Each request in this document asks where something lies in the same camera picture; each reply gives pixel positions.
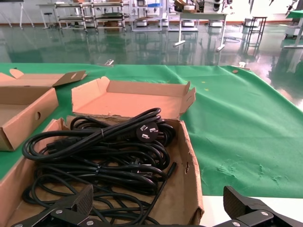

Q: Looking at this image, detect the green table cloth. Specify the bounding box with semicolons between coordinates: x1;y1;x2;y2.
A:
0;62;303;199

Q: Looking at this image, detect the small cardboard box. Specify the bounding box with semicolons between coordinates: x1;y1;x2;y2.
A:
0;68;88;152

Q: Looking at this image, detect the black metal stool frame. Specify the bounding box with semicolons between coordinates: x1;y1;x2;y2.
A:
246;16;267;48

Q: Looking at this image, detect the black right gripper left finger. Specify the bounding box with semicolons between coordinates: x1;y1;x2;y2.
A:
10;184;105;227

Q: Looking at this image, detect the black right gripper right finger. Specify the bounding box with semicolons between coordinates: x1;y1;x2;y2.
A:
213;185;303;227

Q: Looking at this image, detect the black bundled power cord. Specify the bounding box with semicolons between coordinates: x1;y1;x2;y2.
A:
35;151;171;190
70;115;177;152

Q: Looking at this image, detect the white long-legged table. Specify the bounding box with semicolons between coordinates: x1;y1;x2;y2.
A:
174;11;229;52

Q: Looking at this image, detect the metal shelving rack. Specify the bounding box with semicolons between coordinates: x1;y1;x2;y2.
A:
92;1;130;33
54;2;95;31

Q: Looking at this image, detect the loose black power cord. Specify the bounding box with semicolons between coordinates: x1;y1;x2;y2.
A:
22;162;178;225

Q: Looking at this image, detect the black power cord with plug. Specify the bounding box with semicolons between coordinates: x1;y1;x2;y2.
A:
22;107;166;161

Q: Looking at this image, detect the black round stool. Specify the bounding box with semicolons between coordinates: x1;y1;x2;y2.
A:
43;11;55;29

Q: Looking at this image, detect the large torn cardboard box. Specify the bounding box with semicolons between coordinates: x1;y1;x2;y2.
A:
0;75;205;227

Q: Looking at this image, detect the white frame rack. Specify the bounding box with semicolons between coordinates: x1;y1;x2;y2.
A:
131;0;169;33

